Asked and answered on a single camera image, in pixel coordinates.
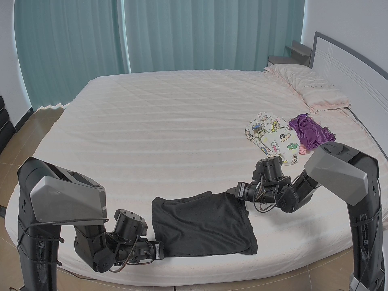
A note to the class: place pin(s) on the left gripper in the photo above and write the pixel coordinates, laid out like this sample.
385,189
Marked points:
154,249

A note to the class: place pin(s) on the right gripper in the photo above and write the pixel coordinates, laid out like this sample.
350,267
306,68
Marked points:
242,190

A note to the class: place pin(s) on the black T-shirt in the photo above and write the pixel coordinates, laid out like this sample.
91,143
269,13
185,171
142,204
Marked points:
203,223

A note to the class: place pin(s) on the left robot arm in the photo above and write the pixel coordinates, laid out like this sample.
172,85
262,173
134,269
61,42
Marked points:
69,198

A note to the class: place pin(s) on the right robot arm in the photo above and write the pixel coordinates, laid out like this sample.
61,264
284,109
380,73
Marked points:
339,168

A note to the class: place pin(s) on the bed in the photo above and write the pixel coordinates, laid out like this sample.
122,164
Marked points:
166,117

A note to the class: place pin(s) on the white printed garment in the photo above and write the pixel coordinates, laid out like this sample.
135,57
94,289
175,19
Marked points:
275,141

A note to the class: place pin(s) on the pink garment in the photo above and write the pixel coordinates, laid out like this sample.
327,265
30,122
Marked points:
303,150

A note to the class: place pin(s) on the purple satin garment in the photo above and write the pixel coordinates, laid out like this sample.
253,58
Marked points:
312,132

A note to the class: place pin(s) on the pale pink pillow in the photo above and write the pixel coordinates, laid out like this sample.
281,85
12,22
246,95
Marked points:
312,83

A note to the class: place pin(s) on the grey bedside table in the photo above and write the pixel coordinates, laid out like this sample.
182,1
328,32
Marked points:
291,56

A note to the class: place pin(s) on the blue-green curtain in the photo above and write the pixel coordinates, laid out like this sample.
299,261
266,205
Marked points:
69,41
212,23

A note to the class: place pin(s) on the black low cabinet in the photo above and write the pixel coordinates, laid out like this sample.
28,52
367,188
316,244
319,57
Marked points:
6,123

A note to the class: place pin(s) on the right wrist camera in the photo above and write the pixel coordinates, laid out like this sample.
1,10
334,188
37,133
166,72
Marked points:
257,175

